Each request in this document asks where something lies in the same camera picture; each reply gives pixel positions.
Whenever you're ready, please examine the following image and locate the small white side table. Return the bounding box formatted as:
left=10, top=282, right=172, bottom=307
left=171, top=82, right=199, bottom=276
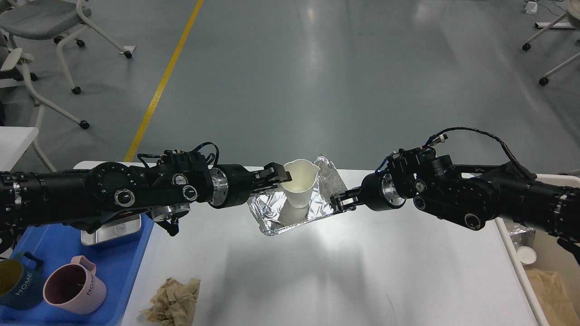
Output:
left=0, top=126, right=39, bottom=171

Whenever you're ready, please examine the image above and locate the grey office chair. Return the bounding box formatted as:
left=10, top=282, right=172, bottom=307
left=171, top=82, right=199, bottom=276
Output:
left=0, top=0, right=132, bottom=95

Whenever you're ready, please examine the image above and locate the white paper cup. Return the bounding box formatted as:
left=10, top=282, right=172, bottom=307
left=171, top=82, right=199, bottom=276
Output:
left=281, top=159, right=320, bottom=209

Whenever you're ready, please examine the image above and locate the brown paper bag in bin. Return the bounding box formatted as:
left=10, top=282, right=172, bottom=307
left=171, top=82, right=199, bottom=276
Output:
left=524, top=267, right=580, bottom=326

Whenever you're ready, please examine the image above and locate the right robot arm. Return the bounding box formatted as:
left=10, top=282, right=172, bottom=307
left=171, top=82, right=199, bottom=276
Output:
left=331, top=129, right=580, bottom=260

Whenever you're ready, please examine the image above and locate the white chair base right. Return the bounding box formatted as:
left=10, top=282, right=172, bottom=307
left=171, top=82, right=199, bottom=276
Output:
left=521, top=0, right=580, bottom=87

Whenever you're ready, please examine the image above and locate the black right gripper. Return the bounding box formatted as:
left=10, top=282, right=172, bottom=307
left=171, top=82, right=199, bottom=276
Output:
left=330, top=173, right=406, bottom=213

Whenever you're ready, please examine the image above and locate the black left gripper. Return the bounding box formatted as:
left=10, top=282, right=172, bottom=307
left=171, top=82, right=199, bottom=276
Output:
left=209, top=162, right=292, bottom=209

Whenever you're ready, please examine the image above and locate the small white cup in bin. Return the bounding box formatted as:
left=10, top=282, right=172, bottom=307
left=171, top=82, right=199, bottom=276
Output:
left=516, top=246, right=538, bottom=266

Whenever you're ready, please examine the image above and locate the beige plastic waste bin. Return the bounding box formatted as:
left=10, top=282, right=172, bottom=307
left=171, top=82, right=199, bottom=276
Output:
left=492, top=173, right=580, bottom=326

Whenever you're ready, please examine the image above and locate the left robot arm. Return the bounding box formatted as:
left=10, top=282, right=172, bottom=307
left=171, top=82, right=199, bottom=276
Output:
left=0, top=142, right=292, bottom=252

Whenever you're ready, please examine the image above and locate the brown paper napkin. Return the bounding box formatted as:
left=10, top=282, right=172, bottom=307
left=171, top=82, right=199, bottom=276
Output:
left=140, top=277, right=201, bottom=326

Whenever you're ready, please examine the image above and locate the white chair frame left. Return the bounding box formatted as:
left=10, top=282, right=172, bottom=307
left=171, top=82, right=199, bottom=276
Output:
left=0, top=48, right=90, bottom=175

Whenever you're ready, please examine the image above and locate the dark blue mug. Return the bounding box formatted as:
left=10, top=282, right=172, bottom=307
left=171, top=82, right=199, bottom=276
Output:
left=0, top=251, right=46, bottom=310

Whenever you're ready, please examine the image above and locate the stainless steel rectangular tray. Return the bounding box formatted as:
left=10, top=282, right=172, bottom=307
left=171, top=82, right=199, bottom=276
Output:
left=81, top=215, right=143, bottom=250

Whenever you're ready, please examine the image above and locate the blue plastic tray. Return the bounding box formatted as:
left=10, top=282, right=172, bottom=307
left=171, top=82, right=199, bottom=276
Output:
left=0, top=216, right=154, bottom=326

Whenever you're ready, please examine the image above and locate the aluminium foil container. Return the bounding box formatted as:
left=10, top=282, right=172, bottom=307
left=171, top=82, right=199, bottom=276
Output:
left=248, top=155, right=347, bottom=236

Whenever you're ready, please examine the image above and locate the pink ribbed mug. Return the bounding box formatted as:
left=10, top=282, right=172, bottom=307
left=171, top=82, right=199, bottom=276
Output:
left=42, top=255, right=107, bottom=314

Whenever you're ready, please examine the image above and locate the crumpled foil in bin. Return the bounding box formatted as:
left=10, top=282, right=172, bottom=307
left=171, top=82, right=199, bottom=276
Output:
left=506, top=224, right=536, bottom=250

